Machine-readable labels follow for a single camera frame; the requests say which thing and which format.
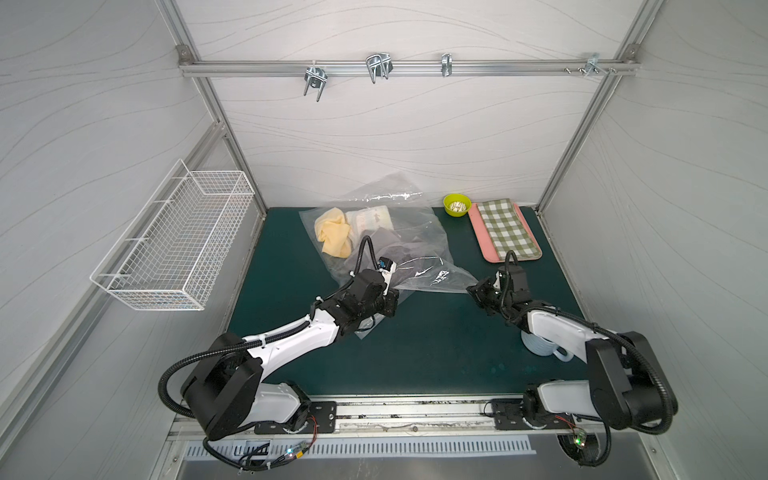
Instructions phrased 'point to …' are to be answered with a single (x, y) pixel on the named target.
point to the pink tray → (486, 241)
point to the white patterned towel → (367, 219)
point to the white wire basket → (168, 256)
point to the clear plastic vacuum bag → (391, 214)
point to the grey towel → (413, 262)
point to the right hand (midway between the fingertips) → (470, 285)
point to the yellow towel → (332, 230)
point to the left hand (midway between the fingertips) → (397, 291)
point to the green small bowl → (457, 205)
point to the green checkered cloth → (508, 230)
